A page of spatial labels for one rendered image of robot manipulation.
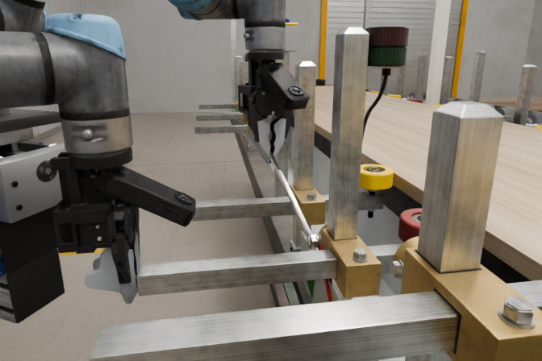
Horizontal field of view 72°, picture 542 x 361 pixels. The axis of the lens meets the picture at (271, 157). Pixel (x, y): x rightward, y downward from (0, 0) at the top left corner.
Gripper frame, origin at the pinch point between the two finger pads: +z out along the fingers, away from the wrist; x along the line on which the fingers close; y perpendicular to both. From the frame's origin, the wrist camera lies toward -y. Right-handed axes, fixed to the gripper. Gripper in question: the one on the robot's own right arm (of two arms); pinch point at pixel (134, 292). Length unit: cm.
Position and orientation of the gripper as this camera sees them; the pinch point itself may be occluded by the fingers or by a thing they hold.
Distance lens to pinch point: 57.1
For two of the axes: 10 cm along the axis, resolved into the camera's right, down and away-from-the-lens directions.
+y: -9.9, 0.4, -1.5
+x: 1.6, 2.6, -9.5
